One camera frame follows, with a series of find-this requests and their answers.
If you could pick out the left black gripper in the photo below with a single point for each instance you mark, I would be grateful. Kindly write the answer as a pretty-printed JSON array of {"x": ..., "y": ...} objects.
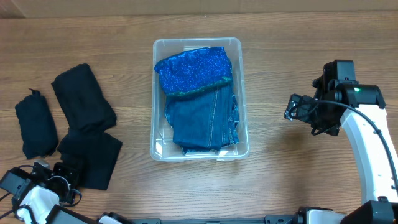
[{"x": 63, "y": 172}]

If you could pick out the sparkly blue cloth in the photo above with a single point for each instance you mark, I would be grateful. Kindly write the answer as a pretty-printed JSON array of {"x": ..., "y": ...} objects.
[{"x": 194, "y": 71}]

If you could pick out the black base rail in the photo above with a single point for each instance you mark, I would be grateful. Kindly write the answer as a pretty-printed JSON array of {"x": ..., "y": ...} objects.
[{"x": 199, "y": 220}]

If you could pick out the square black cloth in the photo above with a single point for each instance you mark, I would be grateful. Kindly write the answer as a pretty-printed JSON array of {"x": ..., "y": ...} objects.
[{"x": 93, "y": 154}]

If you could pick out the small black folded cloth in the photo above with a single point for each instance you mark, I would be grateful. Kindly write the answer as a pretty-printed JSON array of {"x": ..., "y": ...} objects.
[{"x": 38, "y": 130}]

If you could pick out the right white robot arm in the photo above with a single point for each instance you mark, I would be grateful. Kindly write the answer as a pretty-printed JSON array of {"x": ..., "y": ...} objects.
[{"x": 342, "y": 102}]

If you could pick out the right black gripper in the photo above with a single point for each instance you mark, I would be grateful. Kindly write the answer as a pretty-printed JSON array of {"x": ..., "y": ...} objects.
[{"x": 307, "y": 103}]

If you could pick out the clear plastic storage bin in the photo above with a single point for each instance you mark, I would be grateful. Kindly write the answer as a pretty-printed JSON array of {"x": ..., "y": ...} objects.
[{"x": 162, "y": 147}]

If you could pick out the long black folded cloth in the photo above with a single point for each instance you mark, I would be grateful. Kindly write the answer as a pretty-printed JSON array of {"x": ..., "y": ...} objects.
[{"x": 82, "y": 101}]

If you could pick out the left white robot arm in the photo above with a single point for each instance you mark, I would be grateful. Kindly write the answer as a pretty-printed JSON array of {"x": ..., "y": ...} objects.
[{"x": 45, "y": 196}]

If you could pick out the blue denim jeans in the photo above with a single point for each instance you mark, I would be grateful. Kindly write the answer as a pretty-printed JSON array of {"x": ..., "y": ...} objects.
[{"x": 205, "y": 121}]

